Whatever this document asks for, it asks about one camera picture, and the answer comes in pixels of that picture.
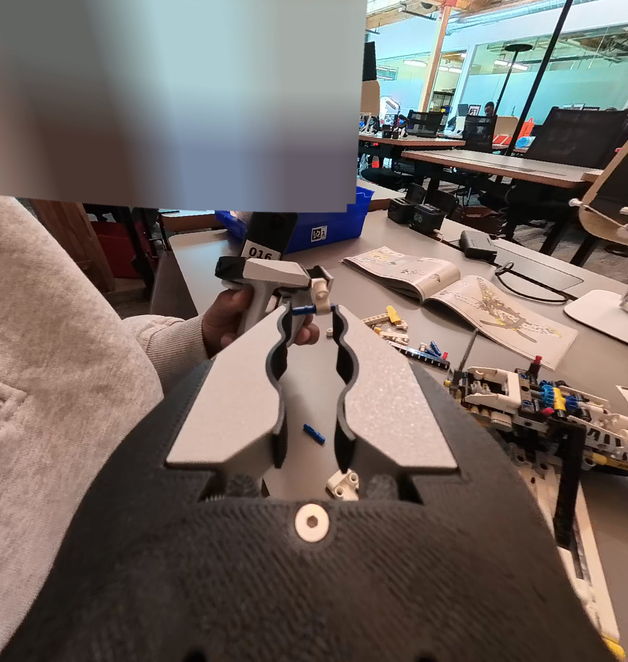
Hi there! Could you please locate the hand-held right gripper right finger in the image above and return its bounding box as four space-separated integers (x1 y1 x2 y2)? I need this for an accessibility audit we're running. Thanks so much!
335 304 459 492

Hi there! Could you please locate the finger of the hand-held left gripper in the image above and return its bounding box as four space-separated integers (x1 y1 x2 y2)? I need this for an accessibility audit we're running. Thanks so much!
302 265 336 291
243 258 313 293

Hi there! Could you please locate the person's left hand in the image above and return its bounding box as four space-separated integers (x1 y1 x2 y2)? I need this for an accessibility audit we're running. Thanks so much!
201 286 321 359

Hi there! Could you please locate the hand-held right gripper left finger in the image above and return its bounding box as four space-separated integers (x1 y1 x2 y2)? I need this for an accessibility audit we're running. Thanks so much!
165 304 290 498

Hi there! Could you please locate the black cable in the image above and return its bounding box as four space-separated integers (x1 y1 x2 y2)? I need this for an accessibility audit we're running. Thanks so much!
495 261 576 305

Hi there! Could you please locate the wooden cabinet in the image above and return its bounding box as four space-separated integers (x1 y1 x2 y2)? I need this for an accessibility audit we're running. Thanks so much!
28 198 117 297

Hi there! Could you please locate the black charger dock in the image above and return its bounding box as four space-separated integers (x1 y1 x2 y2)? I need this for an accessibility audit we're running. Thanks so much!
388 183 428 224
411 192 458 232

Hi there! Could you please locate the black power adapter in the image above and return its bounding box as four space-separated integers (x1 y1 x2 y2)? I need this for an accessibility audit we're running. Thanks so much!
459 230 499 262

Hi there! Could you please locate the long black lego beam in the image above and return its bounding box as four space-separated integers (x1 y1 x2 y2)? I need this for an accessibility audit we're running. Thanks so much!
391 342 452 371

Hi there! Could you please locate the white connector with blue pin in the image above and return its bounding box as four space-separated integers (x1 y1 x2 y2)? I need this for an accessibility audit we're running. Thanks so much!
291 278 337 315

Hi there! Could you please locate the small white lego bracket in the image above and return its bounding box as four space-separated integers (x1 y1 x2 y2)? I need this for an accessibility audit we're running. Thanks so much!
326 469 361 501

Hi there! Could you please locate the person's left forearm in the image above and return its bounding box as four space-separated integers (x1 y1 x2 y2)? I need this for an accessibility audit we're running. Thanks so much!
121 313 213 399

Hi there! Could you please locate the black computer monitor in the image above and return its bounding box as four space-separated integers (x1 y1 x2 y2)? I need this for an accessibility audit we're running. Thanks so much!
407 110 445 138

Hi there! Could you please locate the lego helicopter model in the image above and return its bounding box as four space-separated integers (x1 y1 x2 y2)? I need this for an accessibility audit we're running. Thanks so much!
445 327 628 662

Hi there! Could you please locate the wooden office desk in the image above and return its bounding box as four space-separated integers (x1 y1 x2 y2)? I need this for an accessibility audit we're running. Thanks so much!
401 149 604 189
358 132 466 151

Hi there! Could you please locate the blue plastic bin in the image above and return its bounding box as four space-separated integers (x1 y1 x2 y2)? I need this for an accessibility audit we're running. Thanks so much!
215 186 375 255

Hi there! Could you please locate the red box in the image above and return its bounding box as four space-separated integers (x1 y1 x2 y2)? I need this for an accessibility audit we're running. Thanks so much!
90 220 141 281

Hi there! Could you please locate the open lego instruction booklet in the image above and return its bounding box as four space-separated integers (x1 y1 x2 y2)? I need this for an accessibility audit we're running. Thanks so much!
340 247 579 371

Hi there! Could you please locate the black floor lamp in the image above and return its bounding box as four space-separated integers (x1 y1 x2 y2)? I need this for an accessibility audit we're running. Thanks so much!
499 43 533 122

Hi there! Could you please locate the black office chair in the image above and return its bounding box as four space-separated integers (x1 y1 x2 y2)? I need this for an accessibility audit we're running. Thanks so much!
463 115 499 152
505 106 628 254

